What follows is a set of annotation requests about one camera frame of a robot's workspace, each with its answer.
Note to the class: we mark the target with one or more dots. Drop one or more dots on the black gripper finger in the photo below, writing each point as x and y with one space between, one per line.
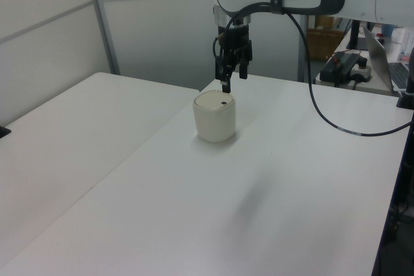
243 70
226 87

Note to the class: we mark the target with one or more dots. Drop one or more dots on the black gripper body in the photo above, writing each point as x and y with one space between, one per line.
233 36

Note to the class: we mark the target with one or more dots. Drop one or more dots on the small white trash can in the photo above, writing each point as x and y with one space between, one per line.
215 124

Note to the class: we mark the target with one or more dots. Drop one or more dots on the silver open laptop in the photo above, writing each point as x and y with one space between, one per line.
376 59

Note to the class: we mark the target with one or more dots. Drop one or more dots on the brown cardboard box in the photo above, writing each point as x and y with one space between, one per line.
323 43

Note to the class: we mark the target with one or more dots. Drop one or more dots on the black power supply box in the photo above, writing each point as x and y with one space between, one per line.
339 66

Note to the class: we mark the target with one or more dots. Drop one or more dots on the black monitor stand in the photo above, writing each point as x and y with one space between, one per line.
354 35

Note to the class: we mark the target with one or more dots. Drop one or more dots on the white emergency stop button box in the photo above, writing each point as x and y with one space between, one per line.
361 70

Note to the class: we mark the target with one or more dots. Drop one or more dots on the black clamp mount post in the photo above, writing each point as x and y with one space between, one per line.
408 98

